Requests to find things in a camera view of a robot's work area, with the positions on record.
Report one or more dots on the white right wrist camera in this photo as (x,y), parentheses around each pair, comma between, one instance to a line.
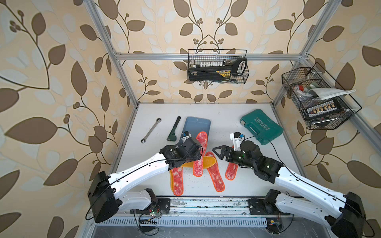
(237,139)

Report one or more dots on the black wire basket back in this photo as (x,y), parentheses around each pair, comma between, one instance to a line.
(237,59)

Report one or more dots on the white folded paper bag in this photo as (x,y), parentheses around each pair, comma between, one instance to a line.
(328,93)

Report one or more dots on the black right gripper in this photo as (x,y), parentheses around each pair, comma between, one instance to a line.
(223,151)

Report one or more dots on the red insole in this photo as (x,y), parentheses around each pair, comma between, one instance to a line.
(178,185)
(202,138)
(215,175)
(231,171)

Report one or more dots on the green pipe wrench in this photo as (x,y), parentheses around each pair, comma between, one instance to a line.
(172,136)

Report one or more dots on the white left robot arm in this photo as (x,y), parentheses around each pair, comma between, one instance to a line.
(109,193)

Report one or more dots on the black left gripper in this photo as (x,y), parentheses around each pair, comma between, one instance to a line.
(199,155)

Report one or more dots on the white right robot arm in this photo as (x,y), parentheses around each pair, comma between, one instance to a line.
(343,214)

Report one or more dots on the silver combination wrench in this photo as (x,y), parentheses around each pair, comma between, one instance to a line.
(143,140)

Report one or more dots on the black wire basket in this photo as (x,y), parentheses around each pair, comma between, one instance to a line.
(237,59)
(299,81)

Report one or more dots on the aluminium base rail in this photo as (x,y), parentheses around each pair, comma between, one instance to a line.
(239,212)

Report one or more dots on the green plastic tool case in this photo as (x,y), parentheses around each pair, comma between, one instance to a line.
(263,128)

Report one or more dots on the black wire basket right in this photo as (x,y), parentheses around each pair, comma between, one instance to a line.
(299,81)

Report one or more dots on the yellow insole vertical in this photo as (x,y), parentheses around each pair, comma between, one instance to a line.
(172,181)

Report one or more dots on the black yellow tool box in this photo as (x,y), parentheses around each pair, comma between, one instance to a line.
(211,73)

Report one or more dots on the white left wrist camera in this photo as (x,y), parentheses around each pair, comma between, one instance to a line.
(185,135)

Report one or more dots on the aluminium frame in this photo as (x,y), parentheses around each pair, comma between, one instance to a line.
(340,39)

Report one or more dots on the yellow insole horizontal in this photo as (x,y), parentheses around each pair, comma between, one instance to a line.
(208,162)

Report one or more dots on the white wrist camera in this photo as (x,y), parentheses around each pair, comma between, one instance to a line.
(237,139)
(185,135)

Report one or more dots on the socket bit set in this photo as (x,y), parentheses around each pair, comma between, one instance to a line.
(324,109)

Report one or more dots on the grey-blue storage tray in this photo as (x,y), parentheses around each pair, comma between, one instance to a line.
(194,126)

